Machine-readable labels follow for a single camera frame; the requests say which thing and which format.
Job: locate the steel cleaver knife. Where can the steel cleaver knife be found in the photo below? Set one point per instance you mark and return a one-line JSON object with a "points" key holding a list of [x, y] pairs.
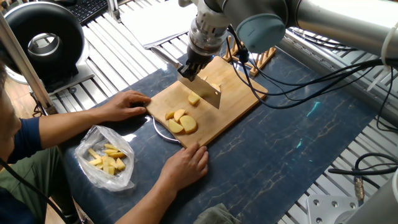
{"points": [[205, 92]]}

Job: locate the person's right hand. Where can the person's right hand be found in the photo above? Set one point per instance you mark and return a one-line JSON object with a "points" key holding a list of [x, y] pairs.
{"points": [[186, 168]]}

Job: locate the bamboo cutting board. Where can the bamboo cutting board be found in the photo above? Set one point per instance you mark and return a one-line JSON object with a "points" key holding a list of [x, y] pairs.
{"points": [[239, 99]]}

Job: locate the person's right forearm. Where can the person's right forearm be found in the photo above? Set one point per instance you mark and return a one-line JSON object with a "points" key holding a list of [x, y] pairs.
{"points": [[143, 205]]}

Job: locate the dark blue marble mat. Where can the dark blue marble mat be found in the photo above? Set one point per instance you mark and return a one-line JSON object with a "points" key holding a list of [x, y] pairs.
{"points": [[286, 143]]}

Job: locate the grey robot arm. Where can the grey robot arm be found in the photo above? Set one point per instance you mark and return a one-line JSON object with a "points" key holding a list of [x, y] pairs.
{"points": [[336, 22]]}

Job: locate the black keyboard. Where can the black keyboard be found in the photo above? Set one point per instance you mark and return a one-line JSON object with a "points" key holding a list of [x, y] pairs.
{"points": [[87, 9]]}

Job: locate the wooden pole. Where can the wooden pole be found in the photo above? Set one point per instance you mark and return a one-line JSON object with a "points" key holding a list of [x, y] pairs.
{"points": [[25, 65]]}

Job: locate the metal mounting plate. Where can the metal mounting plate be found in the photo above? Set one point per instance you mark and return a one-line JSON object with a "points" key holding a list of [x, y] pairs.
{"points": [[333, 211]]}

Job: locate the person's left hand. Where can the person's left hand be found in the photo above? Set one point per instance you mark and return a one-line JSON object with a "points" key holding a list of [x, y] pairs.
{"points": [[127, 104]]}

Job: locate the olive trousers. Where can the olive trousers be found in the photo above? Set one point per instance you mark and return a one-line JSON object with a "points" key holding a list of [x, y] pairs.
{"points": [[31, 186]]}

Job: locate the thin cut potato slice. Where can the thin cut potato slice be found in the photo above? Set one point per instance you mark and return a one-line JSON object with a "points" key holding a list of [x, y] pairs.
{"points": [[215, 86]]}

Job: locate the person's left forearm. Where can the person's left forearm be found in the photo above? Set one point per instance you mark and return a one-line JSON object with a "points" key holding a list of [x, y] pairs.
{"points": [[62, 129]]}

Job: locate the narrow potato wedge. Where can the narrow potato wedge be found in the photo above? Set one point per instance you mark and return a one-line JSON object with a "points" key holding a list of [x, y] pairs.
{"points": [[180, 114]]}

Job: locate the plastic bag of potato sticks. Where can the plastic bag of potato sticks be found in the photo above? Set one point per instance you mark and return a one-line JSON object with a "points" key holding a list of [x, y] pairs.
{"points": [[102, 158]]}

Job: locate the white sheet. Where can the white sheet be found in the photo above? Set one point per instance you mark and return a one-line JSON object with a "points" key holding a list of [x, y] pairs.
{"points": [[155, 22]]}

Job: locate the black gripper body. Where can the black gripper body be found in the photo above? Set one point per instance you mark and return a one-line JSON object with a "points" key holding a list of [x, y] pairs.
{"points": [[204, 48]]}

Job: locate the grey-green cloth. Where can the grey-green cloth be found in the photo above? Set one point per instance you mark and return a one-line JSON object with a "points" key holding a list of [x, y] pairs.
{"points": [[214, 214]]}

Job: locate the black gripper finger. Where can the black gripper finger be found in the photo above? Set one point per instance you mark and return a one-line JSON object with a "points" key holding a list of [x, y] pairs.
{"points": [[188, 70], [202, 70]]}

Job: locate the wooden knife rack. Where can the wooden knife rack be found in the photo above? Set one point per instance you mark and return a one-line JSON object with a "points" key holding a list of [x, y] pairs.
{"points": [[264, 57]]}

